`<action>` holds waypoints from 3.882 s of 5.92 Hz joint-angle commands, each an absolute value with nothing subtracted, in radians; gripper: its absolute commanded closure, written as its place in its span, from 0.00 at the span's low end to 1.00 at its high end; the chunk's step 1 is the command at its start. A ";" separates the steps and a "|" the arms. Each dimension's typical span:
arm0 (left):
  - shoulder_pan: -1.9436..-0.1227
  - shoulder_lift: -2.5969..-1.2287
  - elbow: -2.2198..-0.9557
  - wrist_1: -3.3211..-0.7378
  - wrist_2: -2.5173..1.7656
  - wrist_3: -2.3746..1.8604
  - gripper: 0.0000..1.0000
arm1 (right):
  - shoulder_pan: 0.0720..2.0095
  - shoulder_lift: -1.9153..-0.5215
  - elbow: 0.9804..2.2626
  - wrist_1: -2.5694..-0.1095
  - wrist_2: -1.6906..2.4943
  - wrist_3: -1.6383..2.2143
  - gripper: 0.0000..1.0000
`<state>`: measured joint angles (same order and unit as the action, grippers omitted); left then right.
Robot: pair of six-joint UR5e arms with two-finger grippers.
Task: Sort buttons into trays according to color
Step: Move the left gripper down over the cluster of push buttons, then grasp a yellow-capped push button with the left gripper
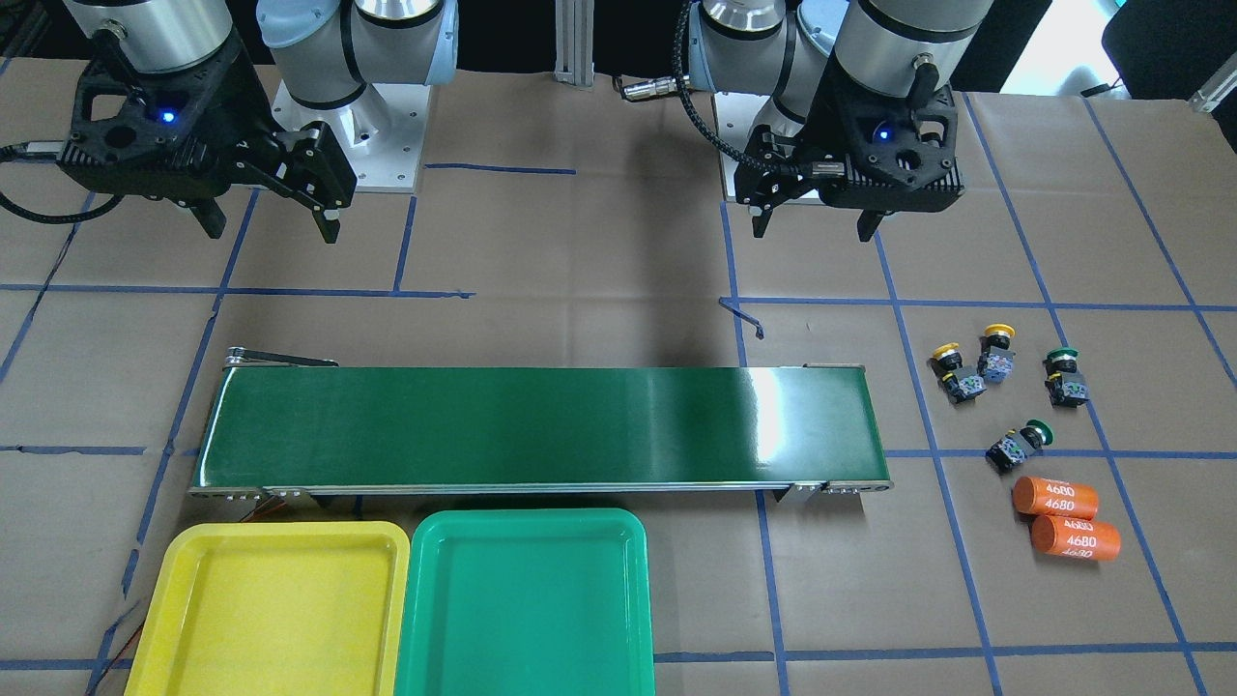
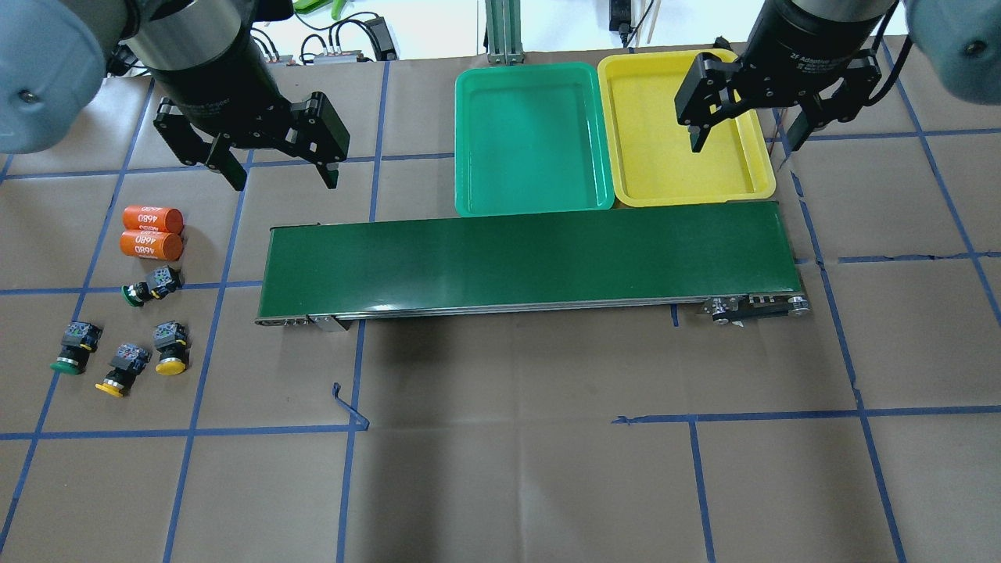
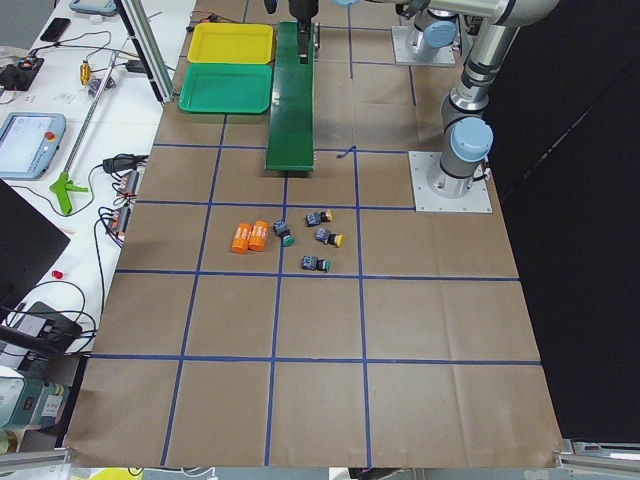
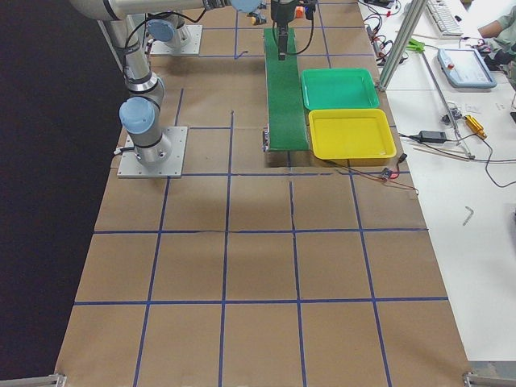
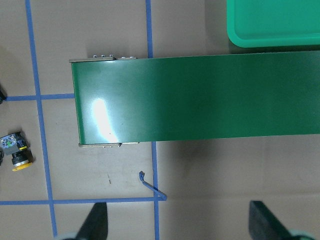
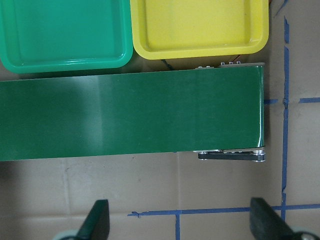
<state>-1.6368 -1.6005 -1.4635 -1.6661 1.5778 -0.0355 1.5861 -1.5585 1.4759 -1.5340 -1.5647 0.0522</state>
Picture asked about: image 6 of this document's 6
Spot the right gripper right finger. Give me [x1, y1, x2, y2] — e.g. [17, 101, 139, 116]
[249, 197, 300, 240]

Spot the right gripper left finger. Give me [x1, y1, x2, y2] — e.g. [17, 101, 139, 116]
[75, 199, 110, 240]

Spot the green conveyor belt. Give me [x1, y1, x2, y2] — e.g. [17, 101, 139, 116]
[0, 63, 266, 162]

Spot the green plastic tray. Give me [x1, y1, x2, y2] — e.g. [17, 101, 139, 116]
[0, 0, 133, 74]

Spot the yellow plastic tray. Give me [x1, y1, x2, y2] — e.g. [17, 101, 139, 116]
[130, 0, 269, 60]

